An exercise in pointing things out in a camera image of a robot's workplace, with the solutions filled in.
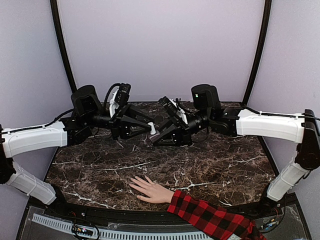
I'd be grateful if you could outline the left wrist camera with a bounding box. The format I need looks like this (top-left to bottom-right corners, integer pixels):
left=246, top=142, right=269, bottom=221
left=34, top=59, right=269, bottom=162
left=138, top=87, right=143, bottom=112
left=109, top=83, right=131, bottom=118

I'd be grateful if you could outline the black frame post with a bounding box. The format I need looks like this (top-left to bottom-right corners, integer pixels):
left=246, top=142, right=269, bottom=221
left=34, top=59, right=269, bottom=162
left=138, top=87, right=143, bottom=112
left=242, top=0, right=272, bottom=106
left=49, top=0, right=78, bottom=94

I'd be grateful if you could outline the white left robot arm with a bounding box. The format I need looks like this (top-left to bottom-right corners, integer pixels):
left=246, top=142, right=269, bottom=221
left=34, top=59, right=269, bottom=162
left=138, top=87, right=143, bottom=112
left=0, top=83, right=156, bottom=218

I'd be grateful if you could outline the white nail polish cap brush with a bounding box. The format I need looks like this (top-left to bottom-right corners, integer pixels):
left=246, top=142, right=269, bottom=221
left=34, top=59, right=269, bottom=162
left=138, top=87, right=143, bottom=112
left=148, top=122, right=157, bottom=135

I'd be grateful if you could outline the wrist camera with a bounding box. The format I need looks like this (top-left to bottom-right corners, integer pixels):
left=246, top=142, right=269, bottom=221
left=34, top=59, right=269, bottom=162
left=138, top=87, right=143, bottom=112
left=158, top=96, right=188, bottom=124
left=109, top=83, right=131, bottom=118

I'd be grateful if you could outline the mannequin hand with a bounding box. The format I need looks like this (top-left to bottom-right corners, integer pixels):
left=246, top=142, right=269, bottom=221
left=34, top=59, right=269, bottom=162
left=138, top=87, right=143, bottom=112
left=129, top=175, right=174, bottom=204

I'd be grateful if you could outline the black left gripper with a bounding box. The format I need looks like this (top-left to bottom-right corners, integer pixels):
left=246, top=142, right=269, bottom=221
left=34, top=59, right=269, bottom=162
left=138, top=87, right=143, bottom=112
left=83, top=102, right=155, bottom=141

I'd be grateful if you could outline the red plaid sleeve forearm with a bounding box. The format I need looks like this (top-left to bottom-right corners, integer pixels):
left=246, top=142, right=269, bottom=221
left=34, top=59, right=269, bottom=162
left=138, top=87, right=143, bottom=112
left=167, top=190, right=266, bottom=240

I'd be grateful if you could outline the right wiring board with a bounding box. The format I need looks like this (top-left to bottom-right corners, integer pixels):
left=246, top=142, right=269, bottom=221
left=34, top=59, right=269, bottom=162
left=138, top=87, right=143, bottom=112
left=259, top=218, right=283, bottom=233

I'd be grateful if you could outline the black right frame post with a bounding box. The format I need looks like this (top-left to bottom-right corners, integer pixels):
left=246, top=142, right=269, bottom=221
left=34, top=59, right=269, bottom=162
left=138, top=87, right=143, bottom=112
left=242, top=0, right=272, bottom=106

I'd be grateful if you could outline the small green circuit board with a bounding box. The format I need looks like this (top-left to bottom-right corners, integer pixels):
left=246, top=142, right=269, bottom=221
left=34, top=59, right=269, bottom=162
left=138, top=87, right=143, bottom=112
left=71, top=225, right=94, bottom=236

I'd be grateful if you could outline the black left frame post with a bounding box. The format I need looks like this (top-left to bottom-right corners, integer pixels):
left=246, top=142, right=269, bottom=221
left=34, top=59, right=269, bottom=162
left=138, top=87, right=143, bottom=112
left=49, top=0, right=78, bottom=94

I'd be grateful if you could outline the grey slotted cable duct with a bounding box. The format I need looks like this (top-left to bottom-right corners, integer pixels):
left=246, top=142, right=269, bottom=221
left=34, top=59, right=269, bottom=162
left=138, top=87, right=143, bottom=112
left=31, top=213, right=213, bottom=240

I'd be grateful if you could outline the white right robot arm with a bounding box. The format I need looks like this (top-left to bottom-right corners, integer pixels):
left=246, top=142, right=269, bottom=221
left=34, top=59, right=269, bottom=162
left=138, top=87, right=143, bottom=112
left=150, top=84, right=320, bottom=217

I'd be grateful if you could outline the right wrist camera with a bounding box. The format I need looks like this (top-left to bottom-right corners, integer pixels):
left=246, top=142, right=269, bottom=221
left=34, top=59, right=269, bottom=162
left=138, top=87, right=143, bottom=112
left=158, top=96, right=188, bottom=124

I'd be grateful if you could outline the black front table rail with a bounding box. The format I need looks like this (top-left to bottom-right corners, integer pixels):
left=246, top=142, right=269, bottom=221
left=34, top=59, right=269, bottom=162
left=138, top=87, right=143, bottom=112
left=57, top=201, right=263, bottom=226

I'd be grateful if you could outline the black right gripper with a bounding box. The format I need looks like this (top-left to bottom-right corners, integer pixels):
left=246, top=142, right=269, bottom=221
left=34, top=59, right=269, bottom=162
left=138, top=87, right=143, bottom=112
left=150, top=108, right=212, bottom=146

